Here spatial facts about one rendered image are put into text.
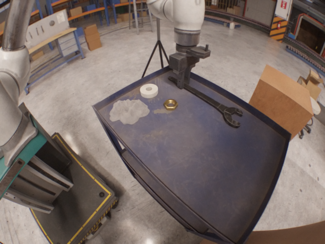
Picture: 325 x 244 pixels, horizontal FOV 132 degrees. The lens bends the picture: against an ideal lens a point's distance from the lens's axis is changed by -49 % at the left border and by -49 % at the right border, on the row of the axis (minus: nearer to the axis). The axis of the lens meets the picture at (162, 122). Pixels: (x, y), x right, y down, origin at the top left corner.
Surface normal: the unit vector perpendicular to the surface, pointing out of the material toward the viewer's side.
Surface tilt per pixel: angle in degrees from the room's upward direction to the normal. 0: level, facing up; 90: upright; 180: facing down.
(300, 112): 90
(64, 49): 90
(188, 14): 92
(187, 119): 0
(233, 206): 0
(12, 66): 89
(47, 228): 0
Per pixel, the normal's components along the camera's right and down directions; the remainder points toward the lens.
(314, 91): -0.68, 0.47
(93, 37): 0.60, 0.61
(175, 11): -0.80, 0.48
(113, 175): -0.02, -0.64
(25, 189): 0.84, 0.41
